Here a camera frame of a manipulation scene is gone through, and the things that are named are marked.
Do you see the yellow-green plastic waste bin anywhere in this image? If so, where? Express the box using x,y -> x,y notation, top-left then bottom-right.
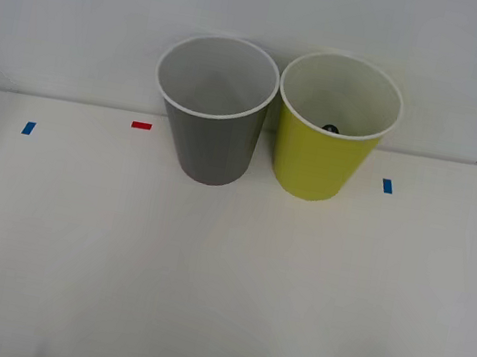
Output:
260,43 -> 411,216

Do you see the grey plastic waste bin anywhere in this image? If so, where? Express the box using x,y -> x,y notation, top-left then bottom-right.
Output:
137,24 -> 288,196

